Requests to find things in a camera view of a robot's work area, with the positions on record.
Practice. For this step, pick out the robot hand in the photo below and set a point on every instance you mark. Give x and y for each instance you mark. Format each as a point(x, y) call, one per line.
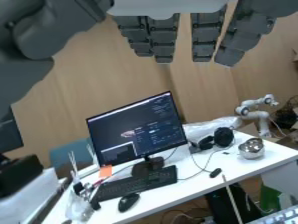
point(31, 36)

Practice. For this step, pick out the black computer monitor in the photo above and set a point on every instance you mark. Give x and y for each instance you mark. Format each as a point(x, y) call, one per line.
point(133, 130)

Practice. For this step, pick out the blue chair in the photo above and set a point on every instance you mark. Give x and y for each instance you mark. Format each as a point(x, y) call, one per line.
point(71, 155)

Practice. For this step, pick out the clear plastic bag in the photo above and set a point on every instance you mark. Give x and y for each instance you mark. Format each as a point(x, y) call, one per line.
point(201, 128)

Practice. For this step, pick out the black keyboard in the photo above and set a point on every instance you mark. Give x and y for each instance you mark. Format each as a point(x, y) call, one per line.
point(133, 185)

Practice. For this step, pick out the black headphones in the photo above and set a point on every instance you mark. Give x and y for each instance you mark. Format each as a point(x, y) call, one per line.
point(223, 136)

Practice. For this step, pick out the black computer mouse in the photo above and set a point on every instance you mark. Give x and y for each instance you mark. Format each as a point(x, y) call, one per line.
point(128, 202)

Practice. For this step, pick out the small white jointed device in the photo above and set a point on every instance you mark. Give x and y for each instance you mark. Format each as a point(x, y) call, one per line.
point(253, 113)

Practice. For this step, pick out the white desk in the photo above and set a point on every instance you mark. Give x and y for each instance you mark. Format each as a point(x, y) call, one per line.
point(200, 186)

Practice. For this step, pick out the metal bowl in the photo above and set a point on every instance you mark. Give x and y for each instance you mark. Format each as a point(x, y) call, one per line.
point(252, 149)

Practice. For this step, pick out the thin stick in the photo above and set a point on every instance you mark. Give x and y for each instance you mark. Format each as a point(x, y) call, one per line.
point(232, 200)

